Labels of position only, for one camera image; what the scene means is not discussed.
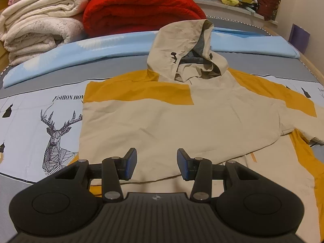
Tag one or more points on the deer print bed sheet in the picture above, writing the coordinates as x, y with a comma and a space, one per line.
30, 131

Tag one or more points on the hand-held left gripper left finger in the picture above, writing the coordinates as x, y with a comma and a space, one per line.
130, 164

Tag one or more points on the cream folded blanket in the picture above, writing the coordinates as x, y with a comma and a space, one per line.
38, 22

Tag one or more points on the grey bed mattress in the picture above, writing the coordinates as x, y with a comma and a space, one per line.
15, 202

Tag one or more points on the purple box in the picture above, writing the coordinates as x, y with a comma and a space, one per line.
300, 38

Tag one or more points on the light blue folded sheet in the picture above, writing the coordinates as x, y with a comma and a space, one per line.
88, 50

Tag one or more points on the red folded blanket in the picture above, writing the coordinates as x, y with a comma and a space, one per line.
141, 12

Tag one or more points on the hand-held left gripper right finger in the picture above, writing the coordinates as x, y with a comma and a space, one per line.
183, 165

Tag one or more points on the beige and yellow hooded jacket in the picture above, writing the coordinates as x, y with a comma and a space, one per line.
202, 121

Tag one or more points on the dark red cushion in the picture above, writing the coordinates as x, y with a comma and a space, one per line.
268, 1

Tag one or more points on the grey window ledge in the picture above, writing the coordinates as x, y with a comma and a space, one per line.
227, 10

